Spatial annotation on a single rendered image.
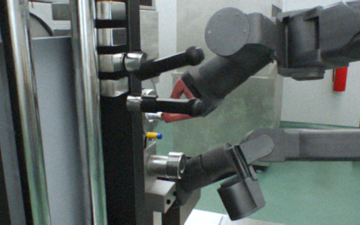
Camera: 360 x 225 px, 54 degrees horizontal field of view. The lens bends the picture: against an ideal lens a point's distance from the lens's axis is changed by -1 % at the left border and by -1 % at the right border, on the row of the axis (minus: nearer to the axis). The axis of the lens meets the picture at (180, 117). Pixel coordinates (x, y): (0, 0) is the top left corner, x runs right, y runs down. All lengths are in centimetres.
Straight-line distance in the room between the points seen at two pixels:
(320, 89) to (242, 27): 470
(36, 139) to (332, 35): 34
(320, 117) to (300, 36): 472
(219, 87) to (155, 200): 20
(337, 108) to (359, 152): 450
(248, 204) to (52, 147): 43
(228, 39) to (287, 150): 27
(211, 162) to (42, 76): 43
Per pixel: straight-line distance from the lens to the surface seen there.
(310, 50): 46
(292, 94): 511
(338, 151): 66
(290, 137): 63
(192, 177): 63
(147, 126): 57
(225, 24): 43
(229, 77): 50
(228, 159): 61
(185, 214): 80
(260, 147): 61
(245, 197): 62
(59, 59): 25
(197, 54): 24
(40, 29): 40
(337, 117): 520
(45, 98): 24
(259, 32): 41
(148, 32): 143
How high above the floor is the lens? 139
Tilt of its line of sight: 15 degrees down
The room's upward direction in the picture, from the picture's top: straight up
